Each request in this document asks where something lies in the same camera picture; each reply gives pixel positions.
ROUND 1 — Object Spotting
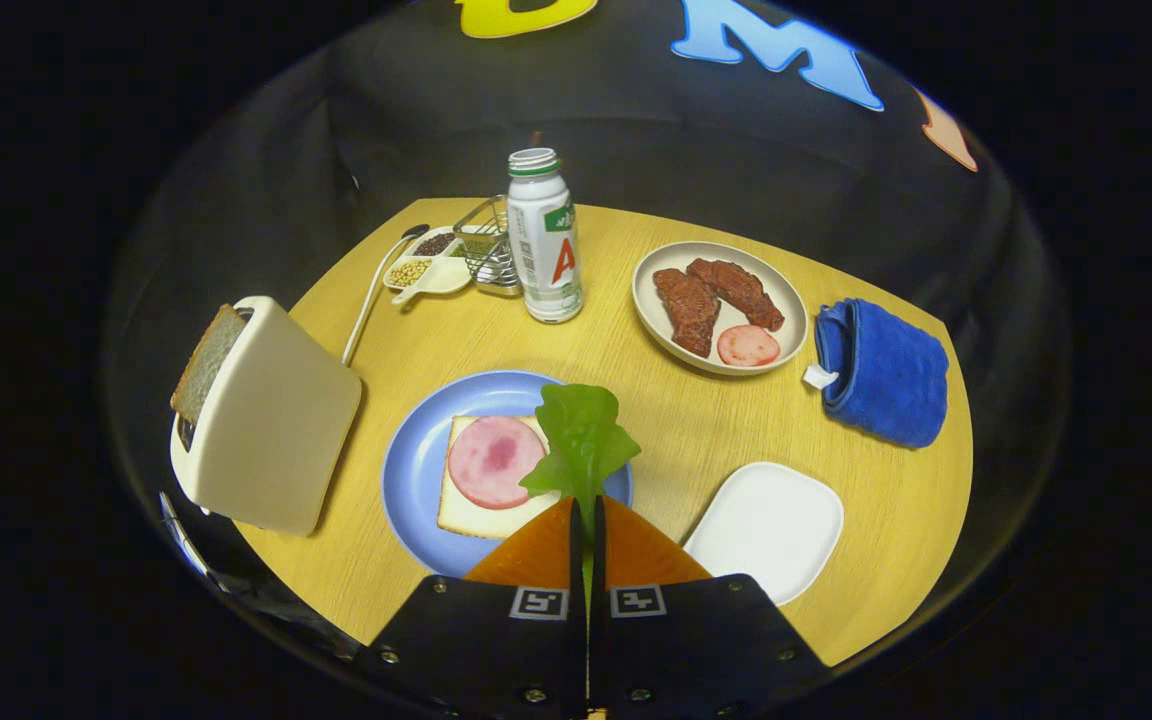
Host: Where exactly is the brown meat piece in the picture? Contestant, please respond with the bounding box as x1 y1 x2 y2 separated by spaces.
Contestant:
652 267 722 359
686 257 786 332

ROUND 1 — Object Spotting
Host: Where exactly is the folded blue towel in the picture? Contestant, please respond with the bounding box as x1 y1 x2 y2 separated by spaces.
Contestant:
802 297 950 449

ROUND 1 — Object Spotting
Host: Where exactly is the small pink ham slice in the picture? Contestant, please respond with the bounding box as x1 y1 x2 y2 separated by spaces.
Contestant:
716 324 782 368

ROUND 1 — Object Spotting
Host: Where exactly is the white drink bottle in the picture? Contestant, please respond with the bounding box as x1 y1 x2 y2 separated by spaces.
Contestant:
506 147 585 325

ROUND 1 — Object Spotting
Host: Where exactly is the toasted bread slice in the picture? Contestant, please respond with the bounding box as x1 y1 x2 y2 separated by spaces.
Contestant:
170 304 249 426

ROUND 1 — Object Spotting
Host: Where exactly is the white bread slice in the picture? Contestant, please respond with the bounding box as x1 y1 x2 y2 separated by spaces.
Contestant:
436 415 577 541

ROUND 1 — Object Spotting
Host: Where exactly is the metal wire holder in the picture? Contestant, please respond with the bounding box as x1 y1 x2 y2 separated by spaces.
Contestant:
453 194 524 298

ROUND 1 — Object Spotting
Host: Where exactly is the white toaster cable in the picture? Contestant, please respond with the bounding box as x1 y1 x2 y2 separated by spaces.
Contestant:
341 224 431 367

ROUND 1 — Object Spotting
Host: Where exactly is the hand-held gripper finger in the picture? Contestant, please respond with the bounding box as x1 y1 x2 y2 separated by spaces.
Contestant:
351 497 587 720
588 495 830 720

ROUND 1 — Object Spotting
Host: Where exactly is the white divided condiment dish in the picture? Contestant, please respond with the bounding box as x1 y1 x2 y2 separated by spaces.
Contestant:
382 225 482 306

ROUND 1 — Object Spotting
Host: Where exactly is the black backdrop cloth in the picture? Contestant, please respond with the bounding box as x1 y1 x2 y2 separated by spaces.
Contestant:
101 0 1072 641

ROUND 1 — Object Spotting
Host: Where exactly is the cream white toaster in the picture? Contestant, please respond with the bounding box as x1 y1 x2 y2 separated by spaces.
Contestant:
169 295 364 538

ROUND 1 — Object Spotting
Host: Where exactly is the green lettuce leaf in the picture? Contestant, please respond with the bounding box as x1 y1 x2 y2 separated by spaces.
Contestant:
519 383 643 601

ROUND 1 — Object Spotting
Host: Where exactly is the beige round plate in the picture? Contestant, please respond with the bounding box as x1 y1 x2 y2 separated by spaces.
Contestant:
631 241 809 378

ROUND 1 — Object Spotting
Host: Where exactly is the blue round plate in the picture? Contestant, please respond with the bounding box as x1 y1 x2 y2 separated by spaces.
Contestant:
381 370 635 579

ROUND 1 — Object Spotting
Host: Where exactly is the small white square plate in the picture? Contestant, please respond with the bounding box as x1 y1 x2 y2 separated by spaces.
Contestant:
683 461 845 607

